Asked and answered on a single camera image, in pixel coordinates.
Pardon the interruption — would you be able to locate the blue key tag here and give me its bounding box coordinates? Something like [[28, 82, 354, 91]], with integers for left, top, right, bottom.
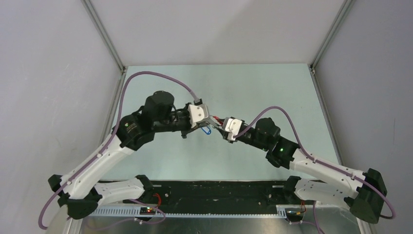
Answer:
[[201, 126, 212, 135]]

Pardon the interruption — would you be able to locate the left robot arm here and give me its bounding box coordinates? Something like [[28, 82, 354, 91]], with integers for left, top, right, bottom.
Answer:
[[48, 91, 210, 219]]

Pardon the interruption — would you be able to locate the left aluminium frame post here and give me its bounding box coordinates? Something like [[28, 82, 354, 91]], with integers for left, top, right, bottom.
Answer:
[[81, 0, 125, 74]]

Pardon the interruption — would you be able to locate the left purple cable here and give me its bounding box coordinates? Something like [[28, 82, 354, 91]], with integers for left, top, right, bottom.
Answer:
[[38, 71, 202, 231]]

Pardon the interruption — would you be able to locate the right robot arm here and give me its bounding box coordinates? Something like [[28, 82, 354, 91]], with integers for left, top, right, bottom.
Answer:
[[217, 117, 387, 224]]

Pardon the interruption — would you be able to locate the red-handled key organizer with rings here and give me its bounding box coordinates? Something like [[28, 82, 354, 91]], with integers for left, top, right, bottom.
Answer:
[[212, 116, 225, 127]]

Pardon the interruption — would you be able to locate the grey cable duct rail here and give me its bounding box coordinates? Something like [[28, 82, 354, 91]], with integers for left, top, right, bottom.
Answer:
[[90, 206, 286, 218]]

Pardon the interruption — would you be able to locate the right aluminium frame post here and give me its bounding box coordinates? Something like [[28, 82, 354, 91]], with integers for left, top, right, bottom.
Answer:
[[309, 0, 356, 74]]

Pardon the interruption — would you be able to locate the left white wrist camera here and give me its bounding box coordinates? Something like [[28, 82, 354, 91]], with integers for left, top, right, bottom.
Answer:
[[188, 104, 209, 128]]

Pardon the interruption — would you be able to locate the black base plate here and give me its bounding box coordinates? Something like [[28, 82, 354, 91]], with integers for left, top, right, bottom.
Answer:
[[124, 180, 323, 215]]

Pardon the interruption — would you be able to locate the aluminium frame post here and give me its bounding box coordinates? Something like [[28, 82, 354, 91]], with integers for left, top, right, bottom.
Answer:
[[309, 0, 356, 74], [81, 0, 125, 74]]

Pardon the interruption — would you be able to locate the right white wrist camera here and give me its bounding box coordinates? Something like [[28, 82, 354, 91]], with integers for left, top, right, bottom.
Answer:
[[223, 117, 244, 141]]

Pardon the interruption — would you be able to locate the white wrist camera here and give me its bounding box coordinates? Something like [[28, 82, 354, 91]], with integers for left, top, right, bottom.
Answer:
[[223, 117, 244, 141], [188, 104, 209, 128]]

